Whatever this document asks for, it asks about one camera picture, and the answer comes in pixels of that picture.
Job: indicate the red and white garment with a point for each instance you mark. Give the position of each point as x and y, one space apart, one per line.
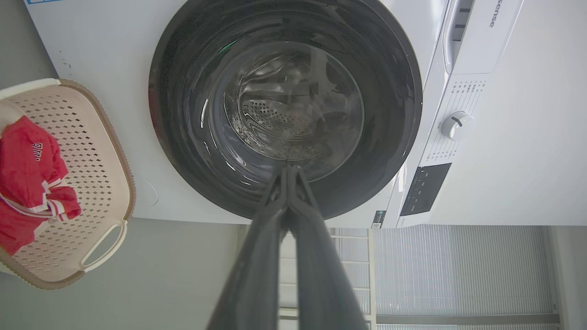
27 178

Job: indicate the white washer control knob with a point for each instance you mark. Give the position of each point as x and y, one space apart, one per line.
456 125

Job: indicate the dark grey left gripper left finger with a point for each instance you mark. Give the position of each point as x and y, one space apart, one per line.
254 275

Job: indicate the black washer display panel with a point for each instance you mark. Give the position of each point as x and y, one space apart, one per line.
425 189

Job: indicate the white window blinds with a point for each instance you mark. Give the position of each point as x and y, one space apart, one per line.
463 270

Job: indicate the round black glass washer door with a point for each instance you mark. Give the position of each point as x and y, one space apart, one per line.
284 91

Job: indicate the beige perforated laundry basket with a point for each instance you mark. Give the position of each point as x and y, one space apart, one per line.
91 183

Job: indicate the white front-load washing machine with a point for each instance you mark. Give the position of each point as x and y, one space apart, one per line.
458 151

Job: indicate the white window frame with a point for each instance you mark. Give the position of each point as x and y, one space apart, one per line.
372 275

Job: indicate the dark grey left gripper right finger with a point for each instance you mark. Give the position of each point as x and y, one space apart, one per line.
321 275

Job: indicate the white detergent drawer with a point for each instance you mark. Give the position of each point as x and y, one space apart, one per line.
477 36

